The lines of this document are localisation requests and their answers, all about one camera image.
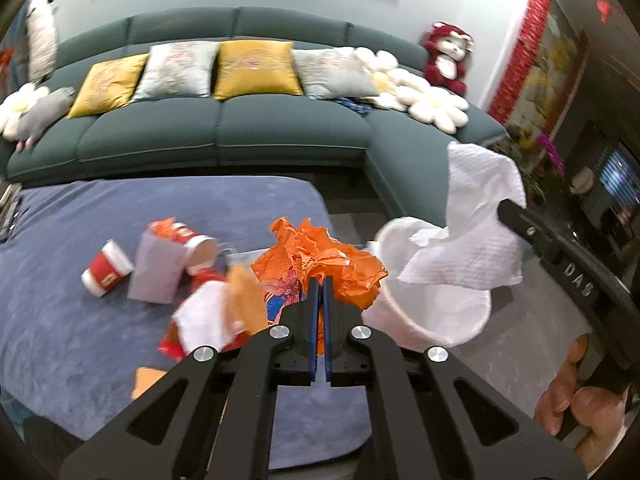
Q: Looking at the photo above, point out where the orange plastic bag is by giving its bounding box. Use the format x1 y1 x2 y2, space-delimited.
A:
250 217 388 310

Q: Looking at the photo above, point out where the white paper towel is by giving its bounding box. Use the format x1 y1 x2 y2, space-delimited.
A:
171 281 243 354
398 143 526 290

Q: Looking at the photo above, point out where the orange foam sheet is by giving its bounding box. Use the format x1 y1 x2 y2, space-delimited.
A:
130 367 167 400
224 264 269 336

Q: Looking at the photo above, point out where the red white paper cup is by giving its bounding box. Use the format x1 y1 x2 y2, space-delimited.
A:
80 238 134 297
171 222 219 276

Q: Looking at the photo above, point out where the white lined trash bin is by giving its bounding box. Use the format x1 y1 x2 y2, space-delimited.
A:
362 217 491 352

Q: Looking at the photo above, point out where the right human hand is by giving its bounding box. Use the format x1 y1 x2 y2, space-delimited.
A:
534 334 628 476

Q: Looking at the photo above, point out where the red mesh foam wrapper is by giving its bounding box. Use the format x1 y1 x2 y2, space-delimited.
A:
158 269 250 361

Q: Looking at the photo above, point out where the television screen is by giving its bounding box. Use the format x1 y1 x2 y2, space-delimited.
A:
599 143 639 220

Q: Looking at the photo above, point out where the potted pink orchid plant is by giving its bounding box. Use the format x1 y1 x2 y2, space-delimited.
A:
496 124 565 206

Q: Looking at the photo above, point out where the orange wrapper in box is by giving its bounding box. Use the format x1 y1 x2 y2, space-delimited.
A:
148 218 177 240

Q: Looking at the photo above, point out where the blue grey table cloth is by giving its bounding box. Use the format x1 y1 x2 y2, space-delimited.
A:
0 174 371 470

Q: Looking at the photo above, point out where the dark green sectional sofa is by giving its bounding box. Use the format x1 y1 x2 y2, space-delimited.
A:
2 6 510 228

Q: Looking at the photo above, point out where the right grey embroidered cushion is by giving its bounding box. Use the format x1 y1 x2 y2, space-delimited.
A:
292 47 380 100

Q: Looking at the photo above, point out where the grey embroidered cushion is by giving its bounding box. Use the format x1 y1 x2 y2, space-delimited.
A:
292 47 380 100
131 40 219 102

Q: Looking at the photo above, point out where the white flower cushion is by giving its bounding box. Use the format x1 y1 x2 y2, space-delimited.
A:
368 68 469 136
0 82 50 142
355 47 399 94

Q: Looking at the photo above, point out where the middle yellow cushion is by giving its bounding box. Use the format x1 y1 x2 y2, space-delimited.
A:
214 40 304 101

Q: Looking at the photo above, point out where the yellow cushion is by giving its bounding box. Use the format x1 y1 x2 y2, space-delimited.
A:
214 40 304 101
67 53 149 119

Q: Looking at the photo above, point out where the left grey embroidered cushion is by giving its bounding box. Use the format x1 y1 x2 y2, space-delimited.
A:
131 40 219 102

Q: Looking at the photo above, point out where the red white plush monkey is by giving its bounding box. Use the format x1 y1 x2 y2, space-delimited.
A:
422 22 475 96

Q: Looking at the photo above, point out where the left yellow cushion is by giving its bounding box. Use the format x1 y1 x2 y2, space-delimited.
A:
67 53 149 119

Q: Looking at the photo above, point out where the grey plush toy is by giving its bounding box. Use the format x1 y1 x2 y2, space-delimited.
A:
15 87 75 153

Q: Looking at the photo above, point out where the left white flower cushion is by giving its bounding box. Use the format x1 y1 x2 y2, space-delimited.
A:
0 82 50 142

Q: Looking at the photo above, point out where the blue bead string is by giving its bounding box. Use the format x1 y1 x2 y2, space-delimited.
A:
333 96 374 117

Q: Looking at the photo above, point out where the red framed wall painting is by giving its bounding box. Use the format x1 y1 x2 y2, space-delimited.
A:
488 0 588 142

